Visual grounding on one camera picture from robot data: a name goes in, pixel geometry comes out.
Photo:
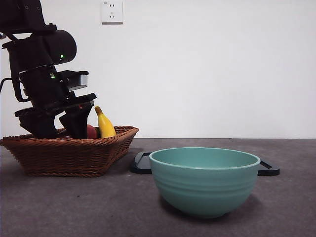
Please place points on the yellow banana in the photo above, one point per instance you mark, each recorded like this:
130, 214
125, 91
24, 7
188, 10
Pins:
105, 126

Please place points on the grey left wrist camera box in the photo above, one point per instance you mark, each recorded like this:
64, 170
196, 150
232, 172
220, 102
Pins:
79, 81

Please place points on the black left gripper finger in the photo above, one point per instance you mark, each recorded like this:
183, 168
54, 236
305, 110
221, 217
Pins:
39, 126
76, 123

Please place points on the brown wicker basket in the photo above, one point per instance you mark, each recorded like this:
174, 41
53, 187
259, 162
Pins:
69, 155

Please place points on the red yellow apple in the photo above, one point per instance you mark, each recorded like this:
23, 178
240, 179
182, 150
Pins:
91, 132

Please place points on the white wall socket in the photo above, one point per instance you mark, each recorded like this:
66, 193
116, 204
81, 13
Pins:
112, 12

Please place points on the teal ribbed bowl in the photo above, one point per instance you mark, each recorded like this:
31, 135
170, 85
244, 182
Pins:
205, 187

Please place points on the dark rectangular tray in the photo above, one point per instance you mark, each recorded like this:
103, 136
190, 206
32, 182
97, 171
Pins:
140, 168

